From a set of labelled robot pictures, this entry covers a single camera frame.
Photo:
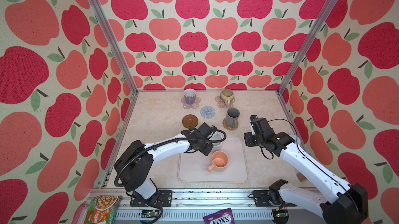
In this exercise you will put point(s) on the right aluminium frame post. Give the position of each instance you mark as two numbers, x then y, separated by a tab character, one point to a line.
314	30

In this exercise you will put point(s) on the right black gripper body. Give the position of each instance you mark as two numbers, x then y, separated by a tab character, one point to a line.
251	140

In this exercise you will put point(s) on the white plastic tray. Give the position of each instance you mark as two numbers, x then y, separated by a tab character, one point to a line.
194	167

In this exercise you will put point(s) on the green snack bag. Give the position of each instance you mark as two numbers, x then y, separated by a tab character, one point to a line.
102	210

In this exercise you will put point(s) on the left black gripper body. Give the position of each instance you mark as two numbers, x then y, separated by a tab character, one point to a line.
204	147

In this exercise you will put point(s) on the brown round wooden coaster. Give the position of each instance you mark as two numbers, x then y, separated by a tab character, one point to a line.
190	121

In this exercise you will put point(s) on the aluminium front rail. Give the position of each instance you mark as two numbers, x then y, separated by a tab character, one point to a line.
189	206

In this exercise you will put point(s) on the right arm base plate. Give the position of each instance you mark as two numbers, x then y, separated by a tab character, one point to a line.
260	198

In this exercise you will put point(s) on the grey round woven coaster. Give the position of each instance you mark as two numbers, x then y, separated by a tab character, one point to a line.
207	112

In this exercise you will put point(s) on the white mug purple handle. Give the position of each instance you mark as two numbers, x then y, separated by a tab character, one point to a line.
189	96

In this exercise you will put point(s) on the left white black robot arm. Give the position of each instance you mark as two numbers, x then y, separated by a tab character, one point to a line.
133	166

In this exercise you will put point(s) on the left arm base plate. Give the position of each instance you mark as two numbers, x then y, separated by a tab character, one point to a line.
161	197

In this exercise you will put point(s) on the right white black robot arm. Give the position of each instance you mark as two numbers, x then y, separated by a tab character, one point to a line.
337	201

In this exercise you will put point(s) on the aluminium frame post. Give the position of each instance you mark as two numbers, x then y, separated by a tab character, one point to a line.
111	39
314	30

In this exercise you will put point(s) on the tan round rattan coaster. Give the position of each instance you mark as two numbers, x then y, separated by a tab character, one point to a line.
231	128

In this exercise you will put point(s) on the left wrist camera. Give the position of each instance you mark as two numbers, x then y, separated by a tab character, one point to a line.
204	132

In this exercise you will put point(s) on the pink flower coaster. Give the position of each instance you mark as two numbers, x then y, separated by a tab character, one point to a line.
221	104
195	105

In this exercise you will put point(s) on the black lid spice jar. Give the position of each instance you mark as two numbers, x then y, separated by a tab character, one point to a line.
301	177

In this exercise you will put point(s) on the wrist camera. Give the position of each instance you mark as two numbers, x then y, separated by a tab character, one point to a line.
204	132
260	126

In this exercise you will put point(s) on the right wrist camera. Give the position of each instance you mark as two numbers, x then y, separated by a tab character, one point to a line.
260	126

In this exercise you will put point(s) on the left aluminium frame post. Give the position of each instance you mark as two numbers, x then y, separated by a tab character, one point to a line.
111	39

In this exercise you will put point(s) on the dark grey mug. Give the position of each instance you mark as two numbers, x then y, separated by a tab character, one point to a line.
232	114

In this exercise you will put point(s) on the beige mug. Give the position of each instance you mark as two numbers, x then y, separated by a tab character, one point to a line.
227	97

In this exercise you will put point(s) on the orange mug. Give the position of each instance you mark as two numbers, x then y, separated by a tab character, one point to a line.
219	163

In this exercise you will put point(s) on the purple Fox's candy bag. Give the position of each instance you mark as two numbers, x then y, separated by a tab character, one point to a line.
224	216

